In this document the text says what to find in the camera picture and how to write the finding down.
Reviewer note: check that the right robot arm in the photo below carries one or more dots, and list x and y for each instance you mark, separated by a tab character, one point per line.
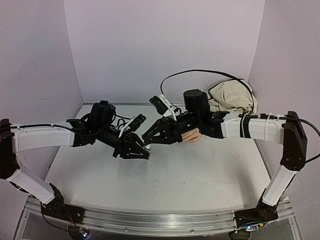
285	130

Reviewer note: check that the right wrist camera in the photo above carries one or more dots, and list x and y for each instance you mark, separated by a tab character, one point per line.
164	107

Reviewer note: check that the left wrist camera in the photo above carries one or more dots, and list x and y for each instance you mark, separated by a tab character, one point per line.
133	124

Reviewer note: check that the small circuit board left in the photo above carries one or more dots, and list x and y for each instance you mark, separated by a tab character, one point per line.
80	232

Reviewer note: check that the aluminium table edge rail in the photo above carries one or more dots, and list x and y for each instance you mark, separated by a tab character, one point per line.
133	104

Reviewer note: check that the clear nail polish bottle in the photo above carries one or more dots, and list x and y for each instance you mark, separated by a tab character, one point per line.
148	148

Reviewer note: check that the beige jacket cloth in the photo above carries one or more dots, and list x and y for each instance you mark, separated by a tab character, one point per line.
232	96

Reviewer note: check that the small circuit board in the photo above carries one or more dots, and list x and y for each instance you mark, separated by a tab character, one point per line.
255	227
80	232

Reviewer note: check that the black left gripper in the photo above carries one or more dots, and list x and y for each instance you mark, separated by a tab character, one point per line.
126	151

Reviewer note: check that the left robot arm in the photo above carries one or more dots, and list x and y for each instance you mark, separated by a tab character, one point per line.
18	138

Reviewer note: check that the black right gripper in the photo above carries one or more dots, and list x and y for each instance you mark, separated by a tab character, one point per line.
175	131

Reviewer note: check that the small circuit board right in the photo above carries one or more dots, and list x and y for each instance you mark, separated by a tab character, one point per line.
255	227

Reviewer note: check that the mannequin hand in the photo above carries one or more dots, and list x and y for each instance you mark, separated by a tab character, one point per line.
191	136

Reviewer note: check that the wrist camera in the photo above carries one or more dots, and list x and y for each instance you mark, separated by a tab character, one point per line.
133	124
164	107

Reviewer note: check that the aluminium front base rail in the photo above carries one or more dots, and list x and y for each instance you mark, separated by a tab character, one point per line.
165	224

